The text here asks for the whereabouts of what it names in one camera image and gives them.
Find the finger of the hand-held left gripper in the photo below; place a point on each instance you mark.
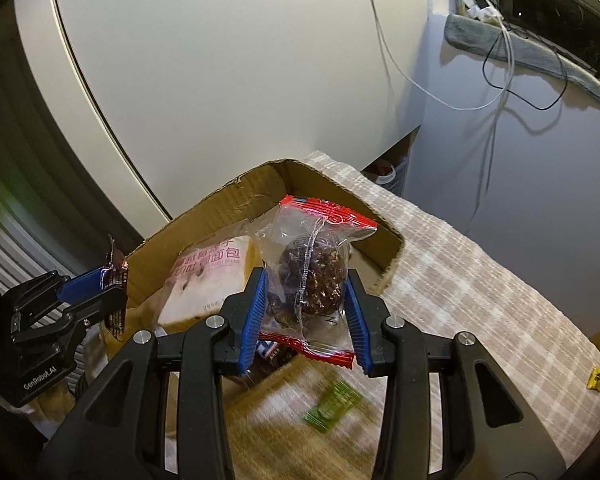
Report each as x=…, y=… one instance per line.
x=82, y=282
x=100, y=305

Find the bread packet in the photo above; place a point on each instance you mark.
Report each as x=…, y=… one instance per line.
x=205, y=280

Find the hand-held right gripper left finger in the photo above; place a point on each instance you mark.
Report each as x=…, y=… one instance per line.
x=252, y=320

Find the clear red-edged cookie packet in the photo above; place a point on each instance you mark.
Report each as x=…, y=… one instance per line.
x=310, y=280

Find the white ribbed panel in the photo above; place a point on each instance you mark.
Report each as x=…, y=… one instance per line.
x=20, y=255

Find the brown chocolate bar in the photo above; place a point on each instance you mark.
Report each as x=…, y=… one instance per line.
x=114, y=260
x=272, y=351

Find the small yellow candy packet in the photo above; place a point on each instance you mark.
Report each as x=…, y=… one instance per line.
x=597, y=378

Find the window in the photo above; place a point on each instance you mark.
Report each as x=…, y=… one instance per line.
x=540, y=0

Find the grey sill cloth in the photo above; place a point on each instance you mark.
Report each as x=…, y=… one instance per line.
x=530, y=52

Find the person's left forearm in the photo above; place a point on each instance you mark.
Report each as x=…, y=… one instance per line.
x=55, y=405

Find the white wardrobe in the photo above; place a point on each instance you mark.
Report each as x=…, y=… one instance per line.
x=230, y=60

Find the cardboard box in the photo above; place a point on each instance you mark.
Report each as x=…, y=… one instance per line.
x=205, y=205

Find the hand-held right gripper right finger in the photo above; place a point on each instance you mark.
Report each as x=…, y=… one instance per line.
x=355, y=325

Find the white power strip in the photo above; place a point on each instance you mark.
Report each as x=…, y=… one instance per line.
x=477, y=10

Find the green snack packet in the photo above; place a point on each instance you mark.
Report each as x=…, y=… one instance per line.
x=332, y=405

